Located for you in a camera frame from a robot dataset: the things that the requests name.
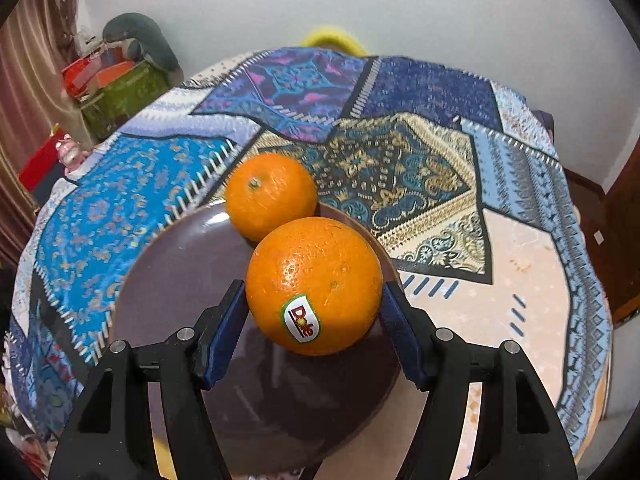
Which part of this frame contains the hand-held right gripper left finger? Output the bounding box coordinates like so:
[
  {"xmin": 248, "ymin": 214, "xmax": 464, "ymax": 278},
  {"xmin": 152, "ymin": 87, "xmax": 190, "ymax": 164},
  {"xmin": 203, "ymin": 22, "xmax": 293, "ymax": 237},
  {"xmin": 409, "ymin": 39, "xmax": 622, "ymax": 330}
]
[{"xmin": 48, "ymin": 279, "xmax": 248, "ymax": 480}]

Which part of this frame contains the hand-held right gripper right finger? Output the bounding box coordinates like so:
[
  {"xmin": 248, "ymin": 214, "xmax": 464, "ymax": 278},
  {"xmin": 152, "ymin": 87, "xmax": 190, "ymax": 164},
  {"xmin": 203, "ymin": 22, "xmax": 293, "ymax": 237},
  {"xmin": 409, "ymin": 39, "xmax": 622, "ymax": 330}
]
[{"xmin": 381, "ymin": 282, "xmax": 581, "ymax": 480}]

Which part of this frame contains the brown round plate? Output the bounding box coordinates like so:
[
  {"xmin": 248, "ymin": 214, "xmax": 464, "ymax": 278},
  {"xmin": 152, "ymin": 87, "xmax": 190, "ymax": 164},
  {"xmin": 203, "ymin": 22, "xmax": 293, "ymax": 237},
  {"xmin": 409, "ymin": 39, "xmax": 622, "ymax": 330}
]
[{"xmin": 111, "ymin": 199, "xmax": 403, "ymax": 478}]

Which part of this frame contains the large orange with sticker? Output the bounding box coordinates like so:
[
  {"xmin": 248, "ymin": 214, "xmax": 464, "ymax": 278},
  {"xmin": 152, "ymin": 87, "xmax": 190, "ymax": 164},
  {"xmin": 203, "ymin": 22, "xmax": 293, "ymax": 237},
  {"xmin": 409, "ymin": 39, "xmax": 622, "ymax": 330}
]
[{"xmin": 246, "ymin": 216, "xmax": 385, "ymax": 357}]

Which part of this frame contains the small orange with stem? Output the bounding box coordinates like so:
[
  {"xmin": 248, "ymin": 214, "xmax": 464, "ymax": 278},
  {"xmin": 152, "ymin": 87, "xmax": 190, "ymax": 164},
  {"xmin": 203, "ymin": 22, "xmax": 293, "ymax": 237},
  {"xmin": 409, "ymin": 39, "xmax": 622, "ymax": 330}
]
[{"xmin": 224, "ymin": 152, "xmax": 319, "ymax": 243}]

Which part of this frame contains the patchwork printed tablecloth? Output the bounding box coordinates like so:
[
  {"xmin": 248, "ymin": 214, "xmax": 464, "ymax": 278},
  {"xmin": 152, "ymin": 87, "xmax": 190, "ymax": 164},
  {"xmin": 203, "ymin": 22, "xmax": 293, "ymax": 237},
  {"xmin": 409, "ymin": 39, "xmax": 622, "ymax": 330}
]
[{"xmin": 2, "ymin": 46, "xmax": 613, "ymax": 480}]

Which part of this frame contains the pink figurine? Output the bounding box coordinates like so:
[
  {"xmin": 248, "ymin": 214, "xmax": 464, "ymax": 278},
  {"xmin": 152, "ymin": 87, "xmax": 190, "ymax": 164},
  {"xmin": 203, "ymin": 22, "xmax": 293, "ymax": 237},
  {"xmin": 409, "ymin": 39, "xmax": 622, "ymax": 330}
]
[{"xmin": 54, "ymin": 132, "xmax": 91, "ymax": 166}]

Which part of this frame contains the brown wooden door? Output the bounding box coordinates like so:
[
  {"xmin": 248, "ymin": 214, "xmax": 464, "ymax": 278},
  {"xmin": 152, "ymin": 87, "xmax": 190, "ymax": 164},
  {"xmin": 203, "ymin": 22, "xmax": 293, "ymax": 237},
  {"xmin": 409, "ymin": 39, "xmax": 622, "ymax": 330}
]
[{"xmin": 565, "ymin": 105, "xmax": 640, "ymax": 328}]

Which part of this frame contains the red flat box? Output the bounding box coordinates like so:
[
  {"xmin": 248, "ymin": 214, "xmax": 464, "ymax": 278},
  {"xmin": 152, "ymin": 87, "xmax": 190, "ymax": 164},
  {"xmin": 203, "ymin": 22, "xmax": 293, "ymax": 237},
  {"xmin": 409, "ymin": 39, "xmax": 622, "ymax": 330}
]
[{"xmin": 17, "ymin": 132, "xmax": 68, "ymax": 193}]

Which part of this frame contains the green patterned box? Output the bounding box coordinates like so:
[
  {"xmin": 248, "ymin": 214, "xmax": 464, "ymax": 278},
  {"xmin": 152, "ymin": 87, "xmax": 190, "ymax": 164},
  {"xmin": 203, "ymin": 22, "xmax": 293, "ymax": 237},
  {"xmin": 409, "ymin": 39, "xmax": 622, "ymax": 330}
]
[{"xmin": 80, "ymin": 60, "xmax": 171, "ymax": 142}]

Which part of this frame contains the red and orange box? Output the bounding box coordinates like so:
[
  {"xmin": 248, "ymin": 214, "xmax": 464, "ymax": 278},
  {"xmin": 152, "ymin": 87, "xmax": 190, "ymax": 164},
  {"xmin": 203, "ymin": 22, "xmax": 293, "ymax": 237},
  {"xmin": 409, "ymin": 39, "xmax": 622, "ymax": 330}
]
[{"xmin": 61, "ymin": 45, "xmax": 136, "ymax": 98}]

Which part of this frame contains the yellow chair back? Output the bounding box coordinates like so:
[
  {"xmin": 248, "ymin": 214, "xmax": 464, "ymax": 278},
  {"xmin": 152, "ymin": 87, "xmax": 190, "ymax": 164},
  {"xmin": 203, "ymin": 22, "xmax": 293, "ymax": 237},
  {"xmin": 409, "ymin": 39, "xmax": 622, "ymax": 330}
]
[{"xmin": 300, "ymin": 27, "xmax": 366, "ymax": 56}]

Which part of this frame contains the grey plush toy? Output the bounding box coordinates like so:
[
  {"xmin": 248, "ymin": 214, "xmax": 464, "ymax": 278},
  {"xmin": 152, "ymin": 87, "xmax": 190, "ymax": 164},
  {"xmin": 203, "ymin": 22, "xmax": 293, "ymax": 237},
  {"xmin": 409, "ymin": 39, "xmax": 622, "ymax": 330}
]
[{"xmin": 101, "ymin": 12, "xmax": 181, "ymax": 73}]

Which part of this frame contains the brown curtain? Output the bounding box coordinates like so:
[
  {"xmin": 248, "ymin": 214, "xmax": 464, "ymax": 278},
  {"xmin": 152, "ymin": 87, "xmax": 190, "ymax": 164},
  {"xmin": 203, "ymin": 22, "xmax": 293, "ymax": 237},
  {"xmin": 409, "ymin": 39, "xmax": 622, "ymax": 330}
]
[{"xmin": 0, "ymin": 0, "xmax": 88, "ymax": 271}]

